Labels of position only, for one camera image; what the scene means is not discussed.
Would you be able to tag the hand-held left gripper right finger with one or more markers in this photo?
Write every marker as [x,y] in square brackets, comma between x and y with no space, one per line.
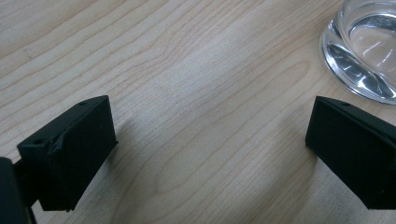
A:
[351,152]

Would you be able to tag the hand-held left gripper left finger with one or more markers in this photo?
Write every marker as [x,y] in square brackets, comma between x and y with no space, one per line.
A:
[70,155]

